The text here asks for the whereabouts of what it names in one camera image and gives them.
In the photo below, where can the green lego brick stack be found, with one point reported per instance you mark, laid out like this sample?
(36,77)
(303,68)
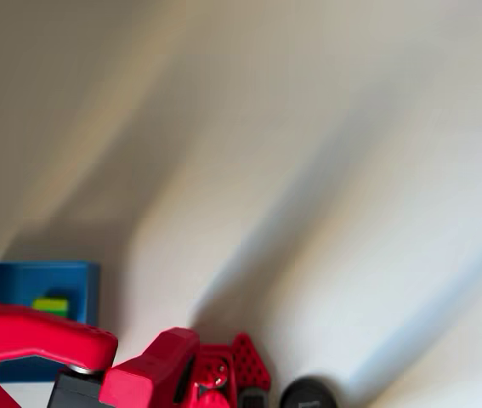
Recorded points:
(51,304)

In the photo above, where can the red robot arm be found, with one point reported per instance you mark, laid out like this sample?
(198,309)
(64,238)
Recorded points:
(151,374)

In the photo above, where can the blue plastic box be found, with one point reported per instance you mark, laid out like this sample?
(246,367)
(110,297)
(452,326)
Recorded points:
(11,285)

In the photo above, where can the black gooseneck stand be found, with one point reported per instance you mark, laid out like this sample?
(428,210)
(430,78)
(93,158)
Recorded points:
(308,393)

